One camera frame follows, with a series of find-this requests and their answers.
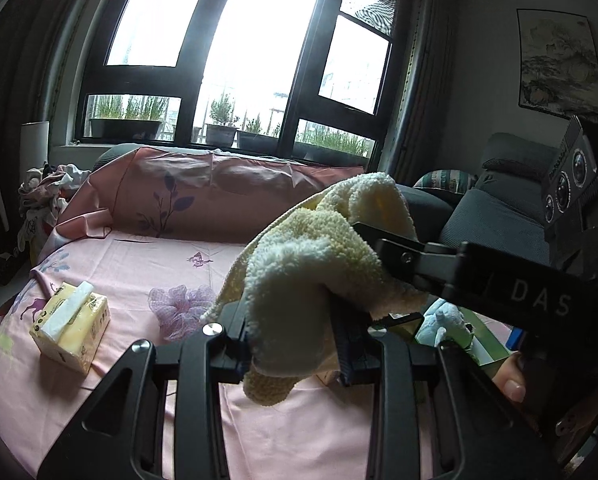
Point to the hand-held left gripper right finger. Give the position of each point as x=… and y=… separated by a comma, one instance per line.
x=349, y=360

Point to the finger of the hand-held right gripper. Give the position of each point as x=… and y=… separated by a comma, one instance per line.
x=404, y=257
x=396, y=321

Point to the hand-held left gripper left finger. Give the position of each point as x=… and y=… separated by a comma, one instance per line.
x=234, y=332

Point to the blue plush toy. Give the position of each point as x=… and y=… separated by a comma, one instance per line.
x=446, y=317

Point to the cream fluffy towel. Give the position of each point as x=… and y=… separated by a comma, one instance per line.
x=299, y=260

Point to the person's right hand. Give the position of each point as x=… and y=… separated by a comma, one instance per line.
x=511, y=382

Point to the purple lace scrunchie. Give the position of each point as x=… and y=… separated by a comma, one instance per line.
x=179, y=310

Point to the striped cushion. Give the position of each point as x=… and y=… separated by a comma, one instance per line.
x=444, y=182

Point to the pink floral pillow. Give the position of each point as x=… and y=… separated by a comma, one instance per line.
x=494, y=215

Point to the planter with tall grass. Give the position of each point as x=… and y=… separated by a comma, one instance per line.
x=329, y=152

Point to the yellow tissue pack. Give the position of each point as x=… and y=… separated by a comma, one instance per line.
x=74, y=325

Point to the dark curtain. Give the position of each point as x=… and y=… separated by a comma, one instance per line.
x=424, y=85

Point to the small planter with plant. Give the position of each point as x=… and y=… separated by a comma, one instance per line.
x=259, y=141

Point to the black framed window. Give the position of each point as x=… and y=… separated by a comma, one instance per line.
x=279, y=110

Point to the round pot with plant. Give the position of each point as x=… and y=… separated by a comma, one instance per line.
x=220, y=132

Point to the pile of clothes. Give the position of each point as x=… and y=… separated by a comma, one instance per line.
x=49, y=195

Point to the long planter with lavender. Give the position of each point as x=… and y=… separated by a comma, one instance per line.
x=124, y=127

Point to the white cylinder lamp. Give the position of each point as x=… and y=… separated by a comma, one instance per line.
x=34, y=145

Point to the framed landscape wall painting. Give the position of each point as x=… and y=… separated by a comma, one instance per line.
x=559, y=60

